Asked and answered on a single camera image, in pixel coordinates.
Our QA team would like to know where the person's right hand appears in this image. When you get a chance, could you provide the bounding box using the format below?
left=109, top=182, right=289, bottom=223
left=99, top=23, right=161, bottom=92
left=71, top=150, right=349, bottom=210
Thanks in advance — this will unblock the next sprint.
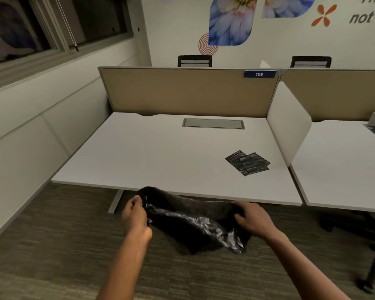
left=234, top=201, right=279, bottom=240

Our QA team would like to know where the person's left hand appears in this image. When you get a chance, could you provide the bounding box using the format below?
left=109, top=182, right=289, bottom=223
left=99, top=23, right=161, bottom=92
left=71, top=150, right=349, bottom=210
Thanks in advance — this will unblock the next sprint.
left=122, top=196, right=153, bottom=244

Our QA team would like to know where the black plastic garbage bag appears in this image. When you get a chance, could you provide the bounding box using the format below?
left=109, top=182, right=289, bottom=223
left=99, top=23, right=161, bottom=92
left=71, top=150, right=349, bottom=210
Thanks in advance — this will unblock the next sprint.
left=137, top=186, right=254, bottom=256

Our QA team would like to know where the person's left forearm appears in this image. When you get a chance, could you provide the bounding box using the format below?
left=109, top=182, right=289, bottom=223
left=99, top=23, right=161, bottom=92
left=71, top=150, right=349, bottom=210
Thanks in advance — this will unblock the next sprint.
left=95, top=232, right=153, bottom=300

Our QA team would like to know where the person's right forearm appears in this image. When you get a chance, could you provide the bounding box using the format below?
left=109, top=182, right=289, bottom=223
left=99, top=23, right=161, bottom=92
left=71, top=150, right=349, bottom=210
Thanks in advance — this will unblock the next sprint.
left=263, top=229, right=352, bottom=300

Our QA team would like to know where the white desk leg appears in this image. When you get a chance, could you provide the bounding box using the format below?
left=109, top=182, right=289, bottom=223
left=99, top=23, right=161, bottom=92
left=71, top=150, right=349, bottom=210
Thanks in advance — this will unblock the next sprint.
left=108, top=189, right=126, bottom=215

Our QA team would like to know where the folded black garbage bag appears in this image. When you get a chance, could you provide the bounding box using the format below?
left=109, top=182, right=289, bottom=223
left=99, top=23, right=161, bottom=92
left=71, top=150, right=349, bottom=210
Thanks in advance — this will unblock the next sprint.
left=239, top=152, right=271, bottom=175
left=225, top=150, right=254, bottom=176

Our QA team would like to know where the white rounded side divider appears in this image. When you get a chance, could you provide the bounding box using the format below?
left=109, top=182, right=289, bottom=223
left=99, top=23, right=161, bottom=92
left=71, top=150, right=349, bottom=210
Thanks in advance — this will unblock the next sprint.
left=266, top=81, right=312, bottom=168

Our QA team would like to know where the beige desk partition panel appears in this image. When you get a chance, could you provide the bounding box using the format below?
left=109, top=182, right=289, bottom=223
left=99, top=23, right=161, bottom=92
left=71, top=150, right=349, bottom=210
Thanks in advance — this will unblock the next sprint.
left=98, top=66, right=282, bottom=119
left=280, top=69, right=375, bottom=122

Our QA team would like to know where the blue number label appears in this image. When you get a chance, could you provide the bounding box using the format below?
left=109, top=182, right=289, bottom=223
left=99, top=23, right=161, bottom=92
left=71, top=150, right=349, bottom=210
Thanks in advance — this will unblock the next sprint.
left=243, top=70, right=277, bottom=79

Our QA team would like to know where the black mesh office chair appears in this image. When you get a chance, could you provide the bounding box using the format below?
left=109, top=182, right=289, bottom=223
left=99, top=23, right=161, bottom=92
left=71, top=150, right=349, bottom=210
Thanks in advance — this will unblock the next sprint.
left=177, top=55, right=213, bottom=68
left=290, top=56, right=332, bottom=69

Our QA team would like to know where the grey cable tray lid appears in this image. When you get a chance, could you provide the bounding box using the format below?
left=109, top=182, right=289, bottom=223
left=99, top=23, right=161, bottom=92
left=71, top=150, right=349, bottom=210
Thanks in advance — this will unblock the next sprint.
left=182, top=118, right=245, bottom=130

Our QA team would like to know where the white blind cord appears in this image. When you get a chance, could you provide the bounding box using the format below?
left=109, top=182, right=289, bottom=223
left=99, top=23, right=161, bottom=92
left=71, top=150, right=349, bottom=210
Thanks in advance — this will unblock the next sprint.
left=53, top=0, right=80, bottom=52

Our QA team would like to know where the blue flower wall decal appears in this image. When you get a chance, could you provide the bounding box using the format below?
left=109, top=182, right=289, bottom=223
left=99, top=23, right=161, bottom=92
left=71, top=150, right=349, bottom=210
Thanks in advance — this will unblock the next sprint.
left=208, top=0, right=257, bottom=47
left=261, top=0, right=317, bottom=19

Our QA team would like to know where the window with grey frame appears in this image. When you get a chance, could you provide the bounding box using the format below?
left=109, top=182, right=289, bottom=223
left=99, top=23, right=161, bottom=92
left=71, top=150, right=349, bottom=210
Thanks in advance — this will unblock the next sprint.
left=0, top=0, right=134, bottom=68

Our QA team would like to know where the orange petal wall decal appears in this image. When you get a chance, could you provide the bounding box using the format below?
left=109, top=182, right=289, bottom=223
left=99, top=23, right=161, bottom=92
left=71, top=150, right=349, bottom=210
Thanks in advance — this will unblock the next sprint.
left=311, top=4, right=338, bottom=27

